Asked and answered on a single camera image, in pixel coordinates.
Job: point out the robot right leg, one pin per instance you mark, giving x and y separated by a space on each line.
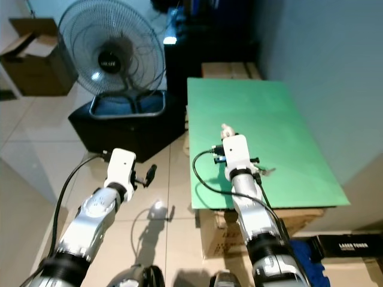
222 280

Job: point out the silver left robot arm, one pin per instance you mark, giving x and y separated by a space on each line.
90 218

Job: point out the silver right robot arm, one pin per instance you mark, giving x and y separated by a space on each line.
254 209

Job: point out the grey standing fan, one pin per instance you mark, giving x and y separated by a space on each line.
112 57

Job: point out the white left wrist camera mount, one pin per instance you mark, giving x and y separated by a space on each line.
121 166

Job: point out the black speaker box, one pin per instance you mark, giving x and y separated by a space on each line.
131 136

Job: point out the black laser toner box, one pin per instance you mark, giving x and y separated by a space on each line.
353 245

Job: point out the robot leg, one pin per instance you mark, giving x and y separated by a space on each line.
140 276
222 280

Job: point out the dark cabinet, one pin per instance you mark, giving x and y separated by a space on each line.
209 51

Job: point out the green board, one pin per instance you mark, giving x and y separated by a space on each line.
275 116

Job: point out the robot left leg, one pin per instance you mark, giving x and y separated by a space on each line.
140 276

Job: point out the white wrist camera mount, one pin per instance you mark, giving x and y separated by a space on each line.
121 166
236 152

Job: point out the flat closed cardboard box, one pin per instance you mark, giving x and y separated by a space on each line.
230 70

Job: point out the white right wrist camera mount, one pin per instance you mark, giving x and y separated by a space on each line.
236 152

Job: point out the open brown cardboard box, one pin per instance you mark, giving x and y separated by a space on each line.
39 75

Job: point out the large cardboard box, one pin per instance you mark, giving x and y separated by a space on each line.
221 236

